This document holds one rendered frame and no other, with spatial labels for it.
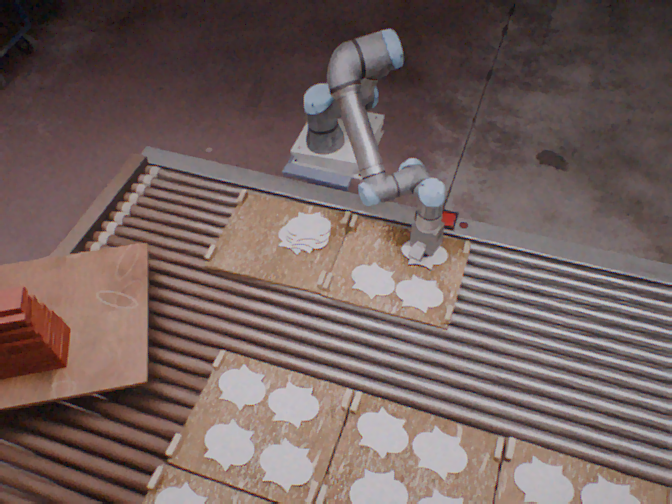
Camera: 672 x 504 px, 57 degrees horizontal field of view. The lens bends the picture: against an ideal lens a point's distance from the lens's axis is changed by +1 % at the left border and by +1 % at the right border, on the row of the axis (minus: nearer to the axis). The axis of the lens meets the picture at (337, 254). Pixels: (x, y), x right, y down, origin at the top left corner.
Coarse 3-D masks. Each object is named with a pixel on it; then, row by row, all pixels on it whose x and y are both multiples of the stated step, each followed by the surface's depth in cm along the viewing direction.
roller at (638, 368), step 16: (112, 224) 218; (144, 240) 215; (160, 240) 213; (176, 240) 213; (464, 320) 189; (480, 320) 189; (496, 336) 187; (512, 336) 185; (528, 336) 184; (544, 336) 185; (560, 352) 182; (576, 352) 181; (592, 352) 180; (608, 368) 181; (624, 368) 178; (640, 368) 177; (656, 368) 177
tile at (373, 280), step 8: (352, 272) 198; (360, 272) 198; (368, 272) 198; (376, 272) 198; (384, 272) 198; (392, 272) 198; (352, 280) 197; (360, 280) 196; (368, 280) 196; (376, 280) 196; (384, 280) 196; (392, 280) 196; (352, 288) 195; (360, 288) 194; (368, 288) 194; (376, 288) 194; (384, 288) 194; (392, 288) 194
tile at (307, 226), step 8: (304, 216) 211; (312, 216) 211; (288, 224) 209; (296, 224) 209; (304, 224) 209; (312, 224) 209; (320, 224) 208; (328, 224) 208; (288, 232) 207; (296, 232) 207; (304, 232) 206; (312, 232) 206; (320, 232) 206; (328, 232) 207
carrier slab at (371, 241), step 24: (360, 240) 208; (384, 240) 208; (408, 240) 207; (456, 240) 207; (336, 264) 202; (360, 264) 201; (384, 264) 201; (456, 264) 200; (336, 288) 196; (456, 288) 194; (384, 312) 190; (408, 312) 189; (432, 312) 189
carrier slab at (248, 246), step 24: (240, 216) 216; (264, 216) 216; (288, 216) 216; (336, 216) 215; (240, 240) 209; (264, 240) 209; (336, 240) 208; (216, 264) 203; (240, 264) 203; (264, 264) 203; (288, 264) 202; (312, 264) 202; (312, 288) 196
